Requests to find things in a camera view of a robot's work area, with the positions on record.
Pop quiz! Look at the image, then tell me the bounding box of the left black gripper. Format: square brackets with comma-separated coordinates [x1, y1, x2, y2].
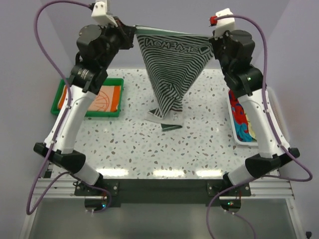
[98, 15, 135, 69]

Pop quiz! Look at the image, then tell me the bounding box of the green white striped towel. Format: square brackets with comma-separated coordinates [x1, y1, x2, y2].
[136, 25, 213, 131]

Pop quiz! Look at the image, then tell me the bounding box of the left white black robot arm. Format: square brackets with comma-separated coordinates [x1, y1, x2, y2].
[33, 18, 136, 196]

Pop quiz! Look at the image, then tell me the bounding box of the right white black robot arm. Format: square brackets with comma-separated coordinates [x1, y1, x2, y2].
[209, 30, 300, 196]

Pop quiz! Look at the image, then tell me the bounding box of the green plastic tray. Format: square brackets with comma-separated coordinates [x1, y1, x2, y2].
[50, 78, 124, 118]

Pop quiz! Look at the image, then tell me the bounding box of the orange folded cartoon towel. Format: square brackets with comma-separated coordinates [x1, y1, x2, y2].
[51, 85, 122, 116]

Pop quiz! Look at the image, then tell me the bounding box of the orange yellow patterned towel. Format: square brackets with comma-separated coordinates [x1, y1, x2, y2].
[247, 119, 257, 141]

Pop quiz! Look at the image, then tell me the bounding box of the red blue patterned towel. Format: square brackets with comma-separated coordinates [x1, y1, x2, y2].
[228, 90, 253, 142]

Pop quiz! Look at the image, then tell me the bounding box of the white plastic basket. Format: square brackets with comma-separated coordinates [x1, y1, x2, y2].
[228, 89, 287, 147]

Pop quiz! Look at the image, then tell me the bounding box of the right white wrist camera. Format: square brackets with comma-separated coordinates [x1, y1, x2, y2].
[210, 8, 235, 38]

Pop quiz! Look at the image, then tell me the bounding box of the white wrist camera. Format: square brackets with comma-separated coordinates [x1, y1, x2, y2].
[91, 0, 118, 26]
[210, 8, 235, 38]

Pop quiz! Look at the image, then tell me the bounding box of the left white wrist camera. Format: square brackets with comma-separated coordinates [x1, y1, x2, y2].
[91, 0, 118, 26]

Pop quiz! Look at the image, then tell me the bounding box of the aluminium frame rail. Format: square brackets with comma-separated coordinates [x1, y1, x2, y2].
[18, 177, 305, 239]

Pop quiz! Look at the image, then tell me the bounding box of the black mounting base plate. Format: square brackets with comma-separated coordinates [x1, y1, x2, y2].
[74, 178, 252, 209]

